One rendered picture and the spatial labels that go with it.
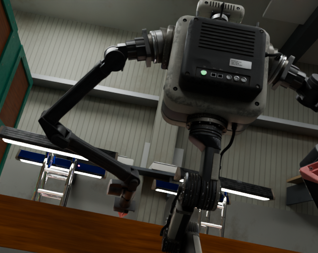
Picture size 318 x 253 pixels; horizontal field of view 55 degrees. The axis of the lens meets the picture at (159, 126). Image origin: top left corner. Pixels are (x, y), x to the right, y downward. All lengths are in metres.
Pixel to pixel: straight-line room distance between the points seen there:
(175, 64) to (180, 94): 0.11
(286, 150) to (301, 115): 0.58
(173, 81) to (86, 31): 3.93
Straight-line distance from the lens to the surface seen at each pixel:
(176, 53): 1.03
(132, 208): 1.49
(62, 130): 1.28
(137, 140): 4.03
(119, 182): 1.41
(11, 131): 1.74
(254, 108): 1.00
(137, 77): 4.38
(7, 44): 2.11
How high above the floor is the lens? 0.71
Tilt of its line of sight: 20 degrees up
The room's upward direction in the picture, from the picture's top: 11 degrees clockwise
